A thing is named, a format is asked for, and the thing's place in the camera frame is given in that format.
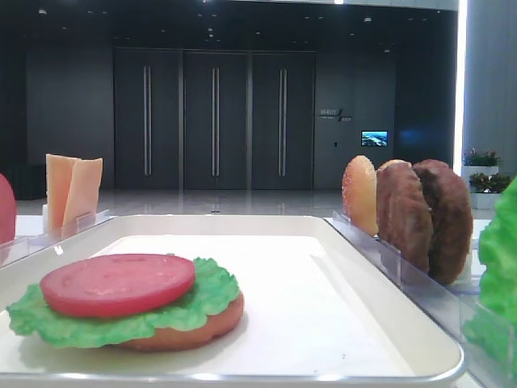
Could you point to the small wall display screen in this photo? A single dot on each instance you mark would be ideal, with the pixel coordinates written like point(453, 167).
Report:
point(374, 138)

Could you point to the clear acrylic rack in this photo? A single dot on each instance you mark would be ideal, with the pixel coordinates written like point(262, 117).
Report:
point(449, 306)
point(23, 246)

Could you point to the sesame bun top half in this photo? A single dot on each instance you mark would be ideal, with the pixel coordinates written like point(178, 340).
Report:
point(359, 194)

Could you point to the red tomato slice on tray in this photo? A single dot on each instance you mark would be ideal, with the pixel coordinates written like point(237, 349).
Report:
point(118, 285)

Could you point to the green lettuce on tray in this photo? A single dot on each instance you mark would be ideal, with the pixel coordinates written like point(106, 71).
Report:
point(214, 291)

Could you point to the green lettuce leaf standing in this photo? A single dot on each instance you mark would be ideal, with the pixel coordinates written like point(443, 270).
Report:
point(498, 262)

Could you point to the orange cheese slice left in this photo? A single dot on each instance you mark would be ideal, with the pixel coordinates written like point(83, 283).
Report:
point(58, 177)

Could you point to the clear acrylic rack right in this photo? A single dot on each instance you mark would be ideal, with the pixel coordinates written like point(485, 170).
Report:
point(449, 306)

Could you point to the bottom bun on tray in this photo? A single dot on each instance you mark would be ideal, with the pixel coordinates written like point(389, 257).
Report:
point(170, 339)

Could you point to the clear acrylic rack left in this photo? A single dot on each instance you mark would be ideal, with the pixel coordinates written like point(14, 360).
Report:
point(23, 246)

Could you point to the brown meat patty rear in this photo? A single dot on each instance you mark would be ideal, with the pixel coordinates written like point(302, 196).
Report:
point(448, 198)

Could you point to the white planter with flowers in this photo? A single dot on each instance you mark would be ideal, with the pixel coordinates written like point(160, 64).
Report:
point(480, 171)

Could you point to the white rectangular metal tray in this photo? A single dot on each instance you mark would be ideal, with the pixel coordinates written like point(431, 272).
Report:
point(317, 312)

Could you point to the orange cheese slice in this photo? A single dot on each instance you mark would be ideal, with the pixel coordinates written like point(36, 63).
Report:
point(58, 177)
point(83, 195)

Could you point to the dark triple door panels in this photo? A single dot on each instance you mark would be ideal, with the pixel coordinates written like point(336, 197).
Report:
point(199, 120)

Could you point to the brown meat patty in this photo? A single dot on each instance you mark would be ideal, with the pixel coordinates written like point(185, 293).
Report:
point(403, 215)
point(448, 198)

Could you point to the orange cheese slice right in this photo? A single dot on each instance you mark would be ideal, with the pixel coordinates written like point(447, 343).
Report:
point(83, 195)

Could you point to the brown meat patty front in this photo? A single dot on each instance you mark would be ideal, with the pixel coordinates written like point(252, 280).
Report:
point(403, 215)

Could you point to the red tomato slice standing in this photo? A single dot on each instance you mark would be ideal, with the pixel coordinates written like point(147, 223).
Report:
point(8, 211)

